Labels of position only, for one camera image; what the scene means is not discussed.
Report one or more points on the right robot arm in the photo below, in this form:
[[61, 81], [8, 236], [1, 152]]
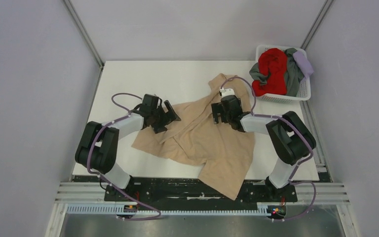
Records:
[[291, 139]]

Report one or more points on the right corner wall profile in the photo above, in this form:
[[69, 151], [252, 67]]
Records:
[[317, 22]]

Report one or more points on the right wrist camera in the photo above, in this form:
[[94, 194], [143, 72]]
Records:
[[224, 92]]

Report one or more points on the corner wall profile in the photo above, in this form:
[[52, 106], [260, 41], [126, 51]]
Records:
[[317, 22], [83, 32]]

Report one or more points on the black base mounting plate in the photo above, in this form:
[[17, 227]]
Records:
[[175, 194]]

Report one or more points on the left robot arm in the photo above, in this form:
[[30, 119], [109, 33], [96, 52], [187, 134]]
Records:
[[97, 149]]

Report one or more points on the white slotted cable duct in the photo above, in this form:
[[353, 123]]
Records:
[[120, 209]]

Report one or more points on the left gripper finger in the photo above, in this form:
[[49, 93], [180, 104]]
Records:
[[160, 126], [171, 115]]

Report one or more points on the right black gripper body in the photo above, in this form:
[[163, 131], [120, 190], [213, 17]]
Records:
[[227, 116]]

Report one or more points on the lilac t shirt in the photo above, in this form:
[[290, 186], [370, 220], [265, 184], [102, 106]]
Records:
[[303, 64]]

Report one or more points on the grey t shirt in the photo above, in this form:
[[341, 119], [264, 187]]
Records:
[[293, 75]]

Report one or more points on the red t shirt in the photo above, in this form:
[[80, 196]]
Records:
[[268, 73]]

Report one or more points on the aluminium frame rail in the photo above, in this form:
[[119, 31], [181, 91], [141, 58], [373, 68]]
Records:
[[326, 193]]

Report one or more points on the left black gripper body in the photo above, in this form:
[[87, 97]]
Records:
[[159, 115]]

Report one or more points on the white plastic laundry basket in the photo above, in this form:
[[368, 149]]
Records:
[[304, 92]]

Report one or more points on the left corner wall profile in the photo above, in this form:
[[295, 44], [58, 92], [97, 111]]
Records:
[[83, 32]]

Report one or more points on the beige t shirt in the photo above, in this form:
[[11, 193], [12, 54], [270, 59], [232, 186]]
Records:
[[225, 154]]

